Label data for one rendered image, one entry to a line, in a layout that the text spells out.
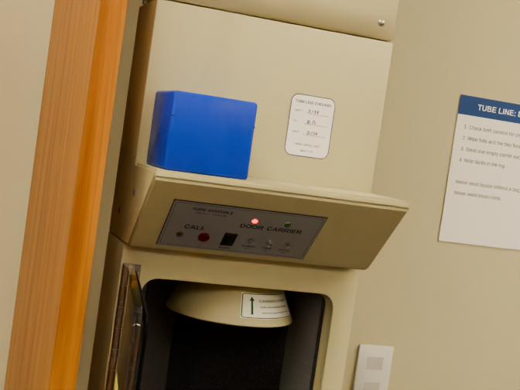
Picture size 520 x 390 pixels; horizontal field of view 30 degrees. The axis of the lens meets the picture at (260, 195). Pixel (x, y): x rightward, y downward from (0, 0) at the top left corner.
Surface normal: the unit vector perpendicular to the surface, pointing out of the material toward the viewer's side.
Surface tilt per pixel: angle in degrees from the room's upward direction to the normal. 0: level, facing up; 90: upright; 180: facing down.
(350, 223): 135
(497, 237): 90
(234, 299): 66
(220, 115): 90
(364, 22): 90
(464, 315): 90
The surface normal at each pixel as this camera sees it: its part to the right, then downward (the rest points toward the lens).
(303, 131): 0.32, 0.10
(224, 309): -0.05, -0.36
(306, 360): -0.94, -0.12
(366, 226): 0.12, 0.77
